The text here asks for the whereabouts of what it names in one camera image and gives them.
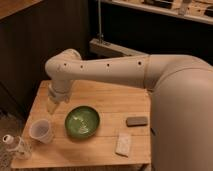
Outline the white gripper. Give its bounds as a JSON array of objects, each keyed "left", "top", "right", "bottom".
[{"left": 46, "top": 87, "right": 70, "bottom": 114}]

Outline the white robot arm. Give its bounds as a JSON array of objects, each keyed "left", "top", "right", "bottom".
[{"left": 45, "top": 49, "right": 213, "bottom": 171}]

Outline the green ceramic bowl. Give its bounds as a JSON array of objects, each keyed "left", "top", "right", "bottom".
[{"left": 64, "top": 106, "right": 100, "bottom": 139}]

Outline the white plastic cup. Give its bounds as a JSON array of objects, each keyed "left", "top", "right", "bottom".
[{"left": 29, "top": 119, "right": 54, "bottom": 144}]

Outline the wooden table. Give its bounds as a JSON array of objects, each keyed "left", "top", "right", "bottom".
[{"left": 11, "top": 81, "right": 151, "bottom": 169}]

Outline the dark wooden cabinet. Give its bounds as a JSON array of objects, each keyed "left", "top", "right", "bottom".
[{"left": 0, "top": 0, "right": 89, "bottom": 116}]

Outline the grey sponge block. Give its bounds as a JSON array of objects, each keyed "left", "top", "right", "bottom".
[{"left": 126, "top": 116, "right": 148, "bottom": 127}]

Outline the white crumpled packet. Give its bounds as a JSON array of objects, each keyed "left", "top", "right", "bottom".
[{"left": 115, "top": 133, "right": 131, "bottom": 157}]

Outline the metal shelf frame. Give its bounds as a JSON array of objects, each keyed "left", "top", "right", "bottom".
[{"left": 89, "top": 0, "right": 213, "bottom": 58}]

